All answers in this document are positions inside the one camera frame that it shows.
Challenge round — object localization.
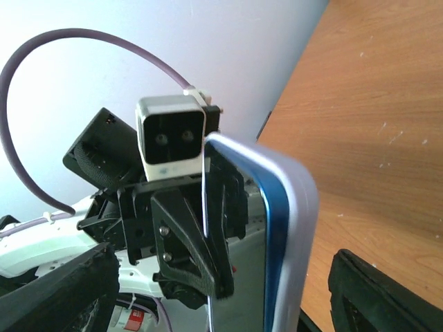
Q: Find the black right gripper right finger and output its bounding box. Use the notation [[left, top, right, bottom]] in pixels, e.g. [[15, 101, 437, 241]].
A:
[[328, 249, 442, 331]]

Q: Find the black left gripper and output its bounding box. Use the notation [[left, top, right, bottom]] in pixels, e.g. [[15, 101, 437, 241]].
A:
[[118, 172, 248, 299]]

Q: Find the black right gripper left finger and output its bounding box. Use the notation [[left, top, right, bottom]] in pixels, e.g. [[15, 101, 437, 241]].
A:
[[1, 243, 119, 331]]

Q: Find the blue-edged black phone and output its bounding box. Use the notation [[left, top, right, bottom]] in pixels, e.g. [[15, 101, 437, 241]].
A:
[[205, 141, 289, 331]]

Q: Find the lavender plain phone case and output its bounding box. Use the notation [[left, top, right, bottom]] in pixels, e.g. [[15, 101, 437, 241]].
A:
[[201, 133, 319, 331]]

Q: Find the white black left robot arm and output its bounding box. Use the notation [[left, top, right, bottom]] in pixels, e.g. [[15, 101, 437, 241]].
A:
[[1, 105, 248, 331]]

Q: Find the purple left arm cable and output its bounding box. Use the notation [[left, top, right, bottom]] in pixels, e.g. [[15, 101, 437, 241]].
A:
[[0, 28, 195, 239]]

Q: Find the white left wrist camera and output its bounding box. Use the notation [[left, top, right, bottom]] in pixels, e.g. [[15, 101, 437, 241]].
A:
[[135, 88, 210, 182]]

